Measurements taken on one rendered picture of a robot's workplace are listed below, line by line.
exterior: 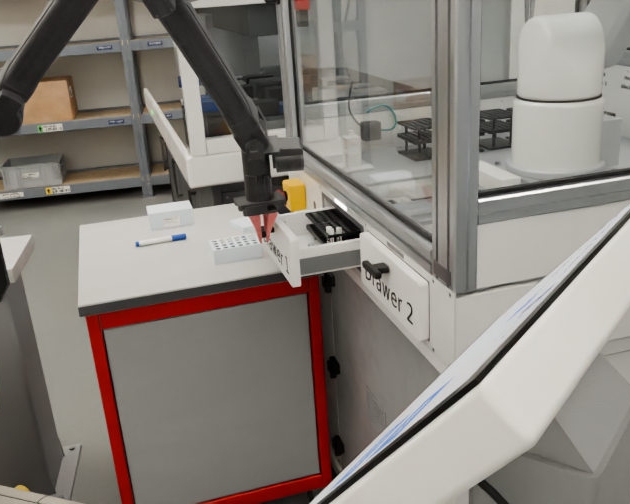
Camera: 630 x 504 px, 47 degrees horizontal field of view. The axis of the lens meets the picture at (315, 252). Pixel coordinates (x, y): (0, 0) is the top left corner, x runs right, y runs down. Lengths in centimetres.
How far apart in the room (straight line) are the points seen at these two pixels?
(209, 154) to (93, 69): 345
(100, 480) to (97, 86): 381
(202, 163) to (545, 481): 184
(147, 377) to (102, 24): 416
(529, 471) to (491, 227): 53
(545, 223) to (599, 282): 60
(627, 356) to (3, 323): 155
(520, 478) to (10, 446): 183
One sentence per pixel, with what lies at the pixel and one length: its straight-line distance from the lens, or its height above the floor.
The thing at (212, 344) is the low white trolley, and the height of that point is 59.
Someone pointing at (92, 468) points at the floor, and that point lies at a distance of 250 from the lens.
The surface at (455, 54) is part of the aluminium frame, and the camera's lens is 105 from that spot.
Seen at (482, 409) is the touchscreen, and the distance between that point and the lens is 43.
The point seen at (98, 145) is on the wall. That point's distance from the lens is 582.
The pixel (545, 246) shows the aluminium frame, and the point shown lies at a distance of 120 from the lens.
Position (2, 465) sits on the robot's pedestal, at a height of 15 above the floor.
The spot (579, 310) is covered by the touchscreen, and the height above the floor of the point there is 119.
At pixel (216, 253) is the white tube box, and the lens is 181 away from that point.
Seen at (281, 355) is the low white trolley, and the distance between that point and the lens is 185.
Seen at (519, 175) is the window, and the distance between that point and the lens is 115.
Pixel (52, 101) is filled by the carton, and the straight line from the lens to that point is 536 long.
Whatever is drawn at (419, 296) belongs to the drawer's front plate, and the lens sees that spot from 122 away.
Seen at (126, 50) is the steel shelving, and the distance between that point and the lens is 519.
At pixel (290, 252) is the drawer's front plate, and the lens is 146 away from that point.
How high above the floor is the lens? 142
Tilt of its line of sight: 21 degrees down
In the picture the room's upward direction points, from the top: 4 degrees counter-clockwise
